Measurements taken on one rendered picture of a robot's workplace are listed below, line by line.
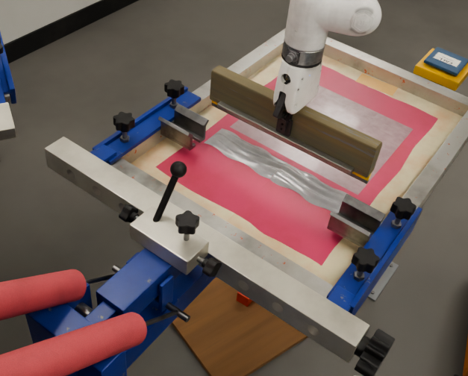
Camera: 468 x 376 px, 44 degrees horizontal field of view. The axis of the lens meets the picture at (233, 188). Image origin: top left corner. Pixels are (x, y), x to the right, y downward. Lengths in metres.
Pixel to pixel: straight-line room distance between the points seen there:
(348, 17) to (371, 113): 0.52
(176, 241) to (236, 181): 0.32
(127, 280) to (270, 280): 0.23
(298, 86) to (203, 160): 0.31
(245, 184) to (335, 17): 0.41
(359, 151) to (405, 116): 0.44
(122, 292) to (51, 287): 0.12
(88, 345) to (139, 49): 2.78
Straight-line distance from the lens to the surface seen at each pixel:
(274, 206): 1.21
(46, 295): 0.88
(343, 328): 0.95
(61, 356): 0.75
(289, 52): 1.07
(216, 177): 1.25
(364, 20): 1.03
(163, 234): 0.97
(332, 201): 1.24
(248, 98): 1.21
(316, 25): 1.04
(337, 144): 1.14
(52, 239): 2.41
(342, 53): 1.67
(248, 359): 2.07
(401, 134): 1.48
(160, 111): 1.34
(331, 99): 1.53
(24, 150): 2.81
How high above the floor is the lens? 1.81
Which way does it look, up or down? 44 degrees down
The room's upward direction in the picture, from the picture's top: 8 degrees clockwise
